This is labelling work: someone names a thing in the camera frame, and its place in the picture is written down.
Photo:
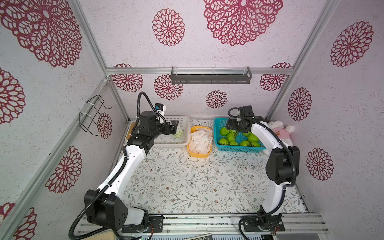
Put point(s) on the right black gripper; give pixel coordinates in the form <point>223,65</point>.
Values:
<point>232,125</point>

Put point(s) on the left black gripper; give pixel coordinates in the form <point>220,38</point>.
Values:
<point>173,127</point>

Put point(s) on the white foam net sleeve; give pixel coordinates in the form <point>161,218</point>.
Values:
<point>176,131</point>

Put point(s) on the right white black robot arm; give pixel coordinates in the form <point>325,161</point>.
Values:
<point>282,169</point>

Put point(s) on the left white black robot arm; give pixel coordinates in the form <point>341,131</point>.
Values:
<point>104,206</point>

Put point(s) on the pile of white foam nets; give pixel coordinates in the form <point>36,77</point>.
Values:
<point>200,142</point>

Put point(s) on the white box wooden lid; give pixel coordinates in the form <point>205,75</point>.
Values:
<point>130,129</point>

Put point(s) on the teal plastic basket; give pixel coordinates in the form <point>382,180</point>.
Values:
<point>221,123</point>

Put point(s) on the white plastic basket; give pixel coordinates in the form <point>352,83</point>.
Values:
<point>168,141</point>

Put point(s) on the white teddy bear pink shirt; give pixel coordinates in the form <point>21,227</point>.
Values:
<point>283,132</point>

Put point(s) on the yellow plastic tray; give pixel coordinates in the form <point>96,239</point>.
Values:
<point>199,153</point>

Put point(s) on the floral table mat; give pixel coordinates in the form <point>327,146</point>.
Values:
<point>170,181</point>

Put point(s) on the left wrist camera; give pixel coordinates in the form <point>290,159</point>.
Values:
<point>160,109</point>

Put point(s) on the black wire wall rack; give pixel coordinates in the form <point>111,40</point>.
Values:
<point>89,118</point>

